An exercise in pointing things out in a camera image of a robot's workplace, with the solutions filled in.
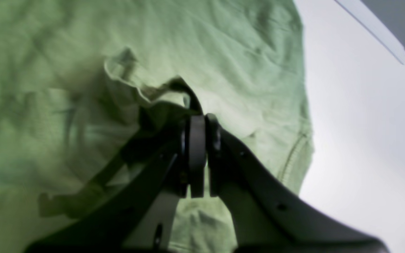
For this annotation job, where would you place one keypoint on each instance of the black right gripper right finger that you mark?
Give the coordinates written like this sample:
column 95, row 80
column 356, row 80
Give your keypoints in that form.
column 267, row 217

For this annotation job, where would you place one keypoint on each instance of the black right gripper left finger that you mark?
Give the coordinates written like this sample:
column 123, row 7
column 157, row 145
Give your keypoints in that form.
column 129, row 206

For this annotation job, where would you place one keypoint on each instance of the green T-shirt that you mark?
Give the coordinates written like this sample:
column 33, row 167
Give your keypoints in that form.
column 74, row 75

